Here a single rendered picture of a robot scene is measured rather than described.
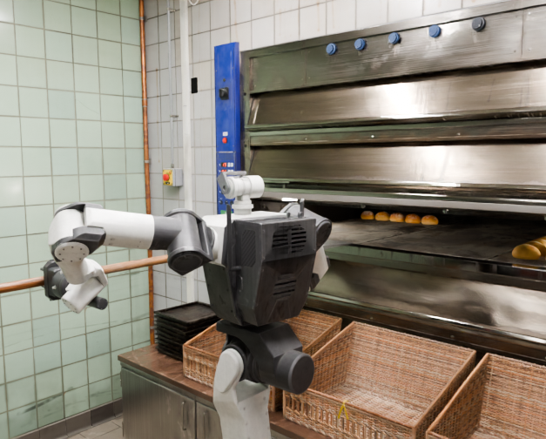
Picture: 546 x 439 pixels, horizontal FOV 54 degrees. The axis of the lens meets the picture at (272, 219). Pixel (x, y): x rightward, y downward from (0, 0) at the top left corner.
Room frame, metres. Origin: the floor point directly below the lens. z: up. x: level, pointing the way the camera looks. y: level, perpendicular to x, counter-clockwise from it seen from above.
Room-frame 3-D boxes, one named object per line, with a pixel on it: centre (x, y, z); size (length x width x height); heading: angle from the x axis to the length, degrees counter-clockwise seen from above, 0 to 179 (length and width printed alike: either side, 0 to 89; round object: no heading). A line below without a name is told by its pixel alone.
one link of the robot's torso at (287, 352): (1.52, 0.02, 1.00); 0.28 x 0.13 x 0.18; 48
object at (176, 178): (3.15, 0.58, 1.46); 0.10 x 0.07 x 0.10; 48
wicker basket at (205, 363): (2.36, 0.05, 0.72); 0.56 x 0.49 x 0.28; 49
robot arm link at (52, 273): (1.58, 0.63, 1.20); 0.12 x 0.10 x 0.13; 48
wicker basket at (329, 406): (1.95, -0.40, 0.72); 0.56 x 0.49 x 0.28; 47
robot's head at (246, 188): (1.59, 0.08, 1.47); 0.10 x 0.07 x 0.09; 130
